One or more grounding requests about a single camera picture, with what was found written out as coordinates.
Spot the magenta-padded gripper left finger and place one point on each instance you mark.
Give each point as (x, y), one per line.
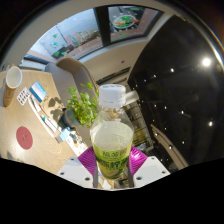
(76, 170)

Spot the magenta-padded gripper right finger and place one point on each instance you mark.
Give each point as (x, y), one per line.
(148, 170)

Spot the green-labelled clear drink bottle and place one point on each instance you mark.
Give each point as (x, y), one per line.
(111, 143)

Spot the white printed leaflets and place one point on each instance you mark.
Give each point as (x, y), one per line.
(76, 141)

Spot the flat round red coaster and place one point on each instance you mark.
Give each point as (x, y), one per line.
(24, 138)

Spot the white pen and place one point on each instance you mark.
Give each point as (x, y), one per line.
(43, 117)

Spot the green potted plant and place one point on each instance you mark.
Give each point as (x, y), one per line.
(83, 106)

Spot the blue and white flat box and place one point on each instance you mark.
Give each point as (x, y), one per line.
(38, 91)

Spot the white pill blister pack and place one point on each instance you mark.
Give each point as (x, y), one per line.
(23, 96)

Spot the grey curved sofa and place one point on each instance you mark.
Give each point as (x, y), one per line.
(75, 71)

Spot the brown paper cup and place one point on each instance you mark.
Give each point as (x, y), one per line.
(11, 85)

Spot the group of ceiling lights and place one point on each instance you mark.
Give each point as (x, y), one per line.
(206, 62)

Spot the large decorated window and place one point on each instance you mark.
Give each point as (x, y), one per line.
(76, 36)

